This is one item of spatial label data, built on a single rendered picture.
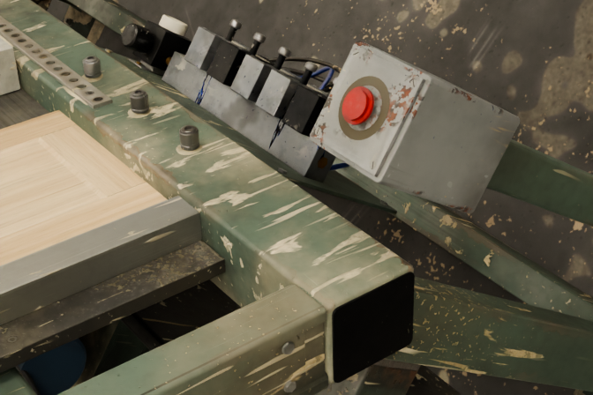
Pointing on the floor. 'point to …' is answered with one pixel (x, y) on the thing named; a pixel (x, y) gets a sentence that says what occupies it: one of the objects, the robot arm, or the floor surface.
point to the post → (544, 182)
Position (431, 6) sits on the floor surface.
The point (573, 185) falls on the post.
